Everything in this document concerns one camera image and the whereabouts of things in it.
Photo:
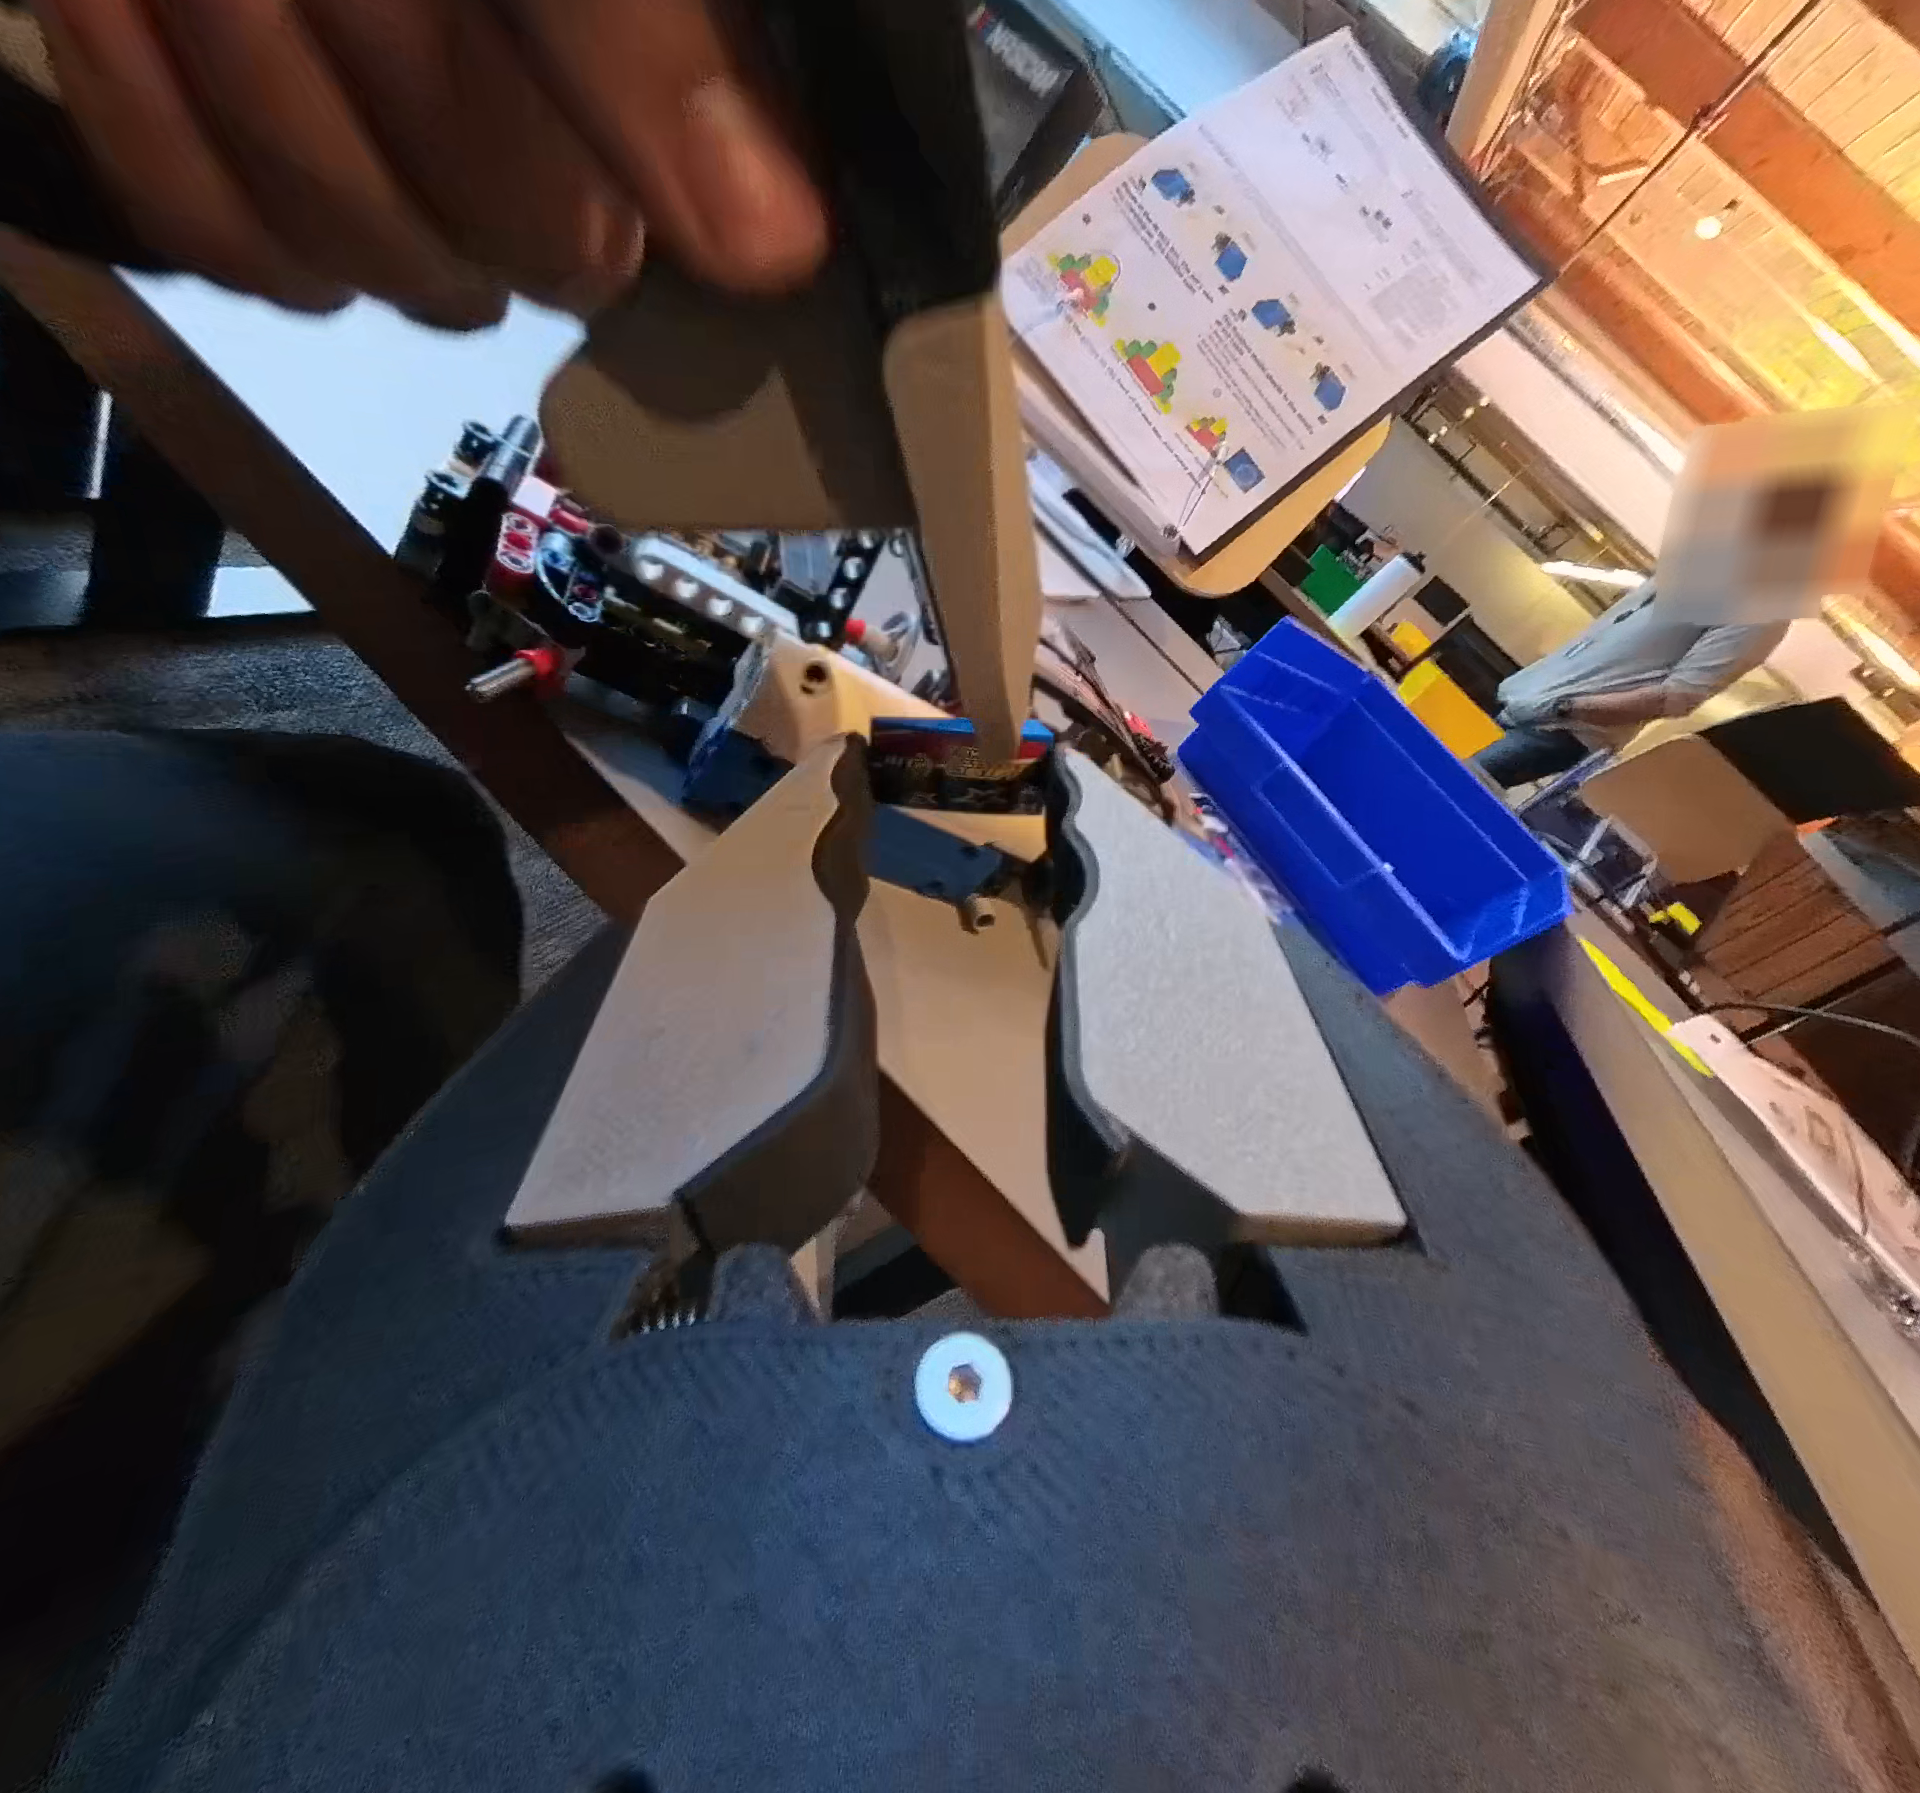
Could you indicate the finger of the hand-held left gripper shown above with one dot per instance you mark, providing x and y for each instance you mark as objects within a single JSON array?
[
  {"x": 968, "y": 516},
  {"x": 690, "y": 458}
]

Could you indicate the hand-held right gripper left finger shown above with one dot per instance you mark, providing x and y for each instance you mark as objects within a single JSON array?
[{"x": 704, "y": 1058}]

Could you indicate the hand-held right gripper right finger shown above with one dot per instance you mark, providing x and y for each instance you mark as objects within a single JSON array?
[{"x": 1215, "y": 1058}]

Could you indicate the toy brick car model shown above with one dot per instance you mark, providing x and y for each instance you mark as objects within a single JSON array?
[{"x": 659, "y": 609}]

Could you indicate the person's left hand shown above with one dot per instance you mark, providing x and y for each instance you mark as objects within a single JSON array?
[{"x": 421, "y": 69}]

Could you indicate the blue plastic bin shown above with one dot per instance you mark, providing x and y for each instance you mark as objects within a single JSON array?
[{"x": 1351, "y": 804}]

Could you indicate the small green box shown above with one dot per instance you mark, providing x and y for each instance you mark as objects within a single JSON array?
[{"x": 1328, "y": 573}]

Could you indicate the white sheet with coloured pictures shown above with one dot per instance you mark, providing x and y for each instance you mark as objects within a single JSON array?
[{"x": 1290, "y": 264}]

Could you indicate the white bottle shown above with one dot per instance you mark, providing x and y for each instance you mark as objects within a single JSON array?
[{"x": 1373, "y": 598}]

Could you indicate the yellow plastic bin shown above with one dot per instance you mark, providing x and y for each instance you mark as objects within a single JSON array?
[{"x": 1443, "y": 703}]

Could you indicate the person's grey pants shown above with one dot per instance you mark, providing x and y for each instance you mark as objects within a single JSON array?
[{"x": 224, "y": 922}]

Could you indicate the long white table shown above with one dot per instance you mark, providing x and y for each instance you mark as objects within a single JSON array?
[{"x": 1723, "y": 1195}]

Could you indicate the black monitor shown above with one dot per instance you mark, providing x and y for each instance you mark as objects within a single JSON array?
[{"x": 1817, "y": 758}]

